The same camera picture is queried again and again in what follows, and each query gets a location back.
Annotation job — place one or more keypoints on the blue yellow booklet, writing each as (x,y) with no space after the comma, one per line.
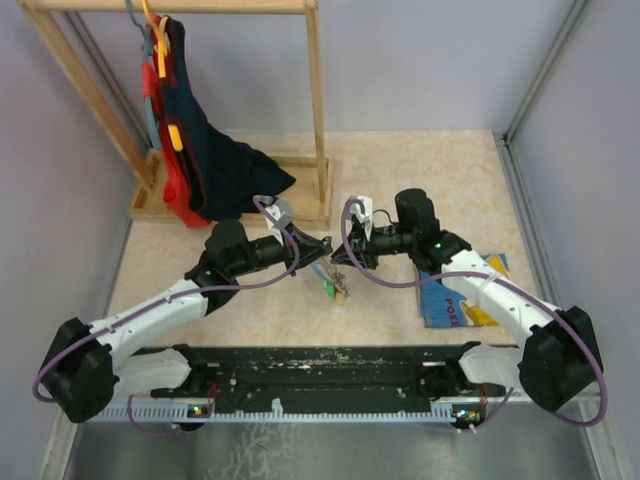
(442,308)

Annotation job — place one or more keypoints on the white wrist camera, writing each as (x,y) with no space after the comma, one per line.
(362,208)
(278,215)

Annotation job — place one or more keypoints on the teal hanger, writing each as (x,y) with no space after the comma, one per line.
(146,70)

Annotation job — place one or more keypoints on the dark navy garment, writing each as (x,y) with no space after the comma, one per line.
(224,174)

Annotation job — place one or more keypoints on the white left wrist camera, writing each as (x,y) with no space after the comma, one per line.
(278,215)

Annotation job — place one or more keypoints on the wooden clothes rack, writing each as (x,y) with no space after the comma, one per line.
(311,195)

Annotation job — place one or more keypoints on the green key tag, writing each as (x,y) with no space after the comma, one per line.
(329,288)

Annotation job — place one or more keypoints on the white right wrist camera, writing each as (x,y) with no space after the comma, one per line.
(362,208)

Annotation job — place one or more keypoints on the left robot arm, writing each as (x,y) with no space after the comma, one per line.
(89,365)

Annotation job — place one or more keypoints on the red garment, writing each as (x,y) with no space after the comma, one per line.
(175,189)

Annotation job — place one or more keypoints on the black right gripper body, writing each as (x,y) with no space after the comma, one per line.
(391,240)

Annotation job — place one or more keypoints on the yellow hanger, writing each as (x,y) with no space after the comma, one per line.
(162,50)

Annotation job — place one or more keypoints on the aluminium corner rail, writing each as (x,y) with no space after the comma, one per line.
(569,27)

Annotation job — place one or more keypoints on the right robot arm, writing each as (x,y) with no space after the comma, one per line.
(555,356)

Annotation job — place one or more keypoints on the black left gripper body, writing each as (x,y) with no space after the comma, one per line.
(289,246)

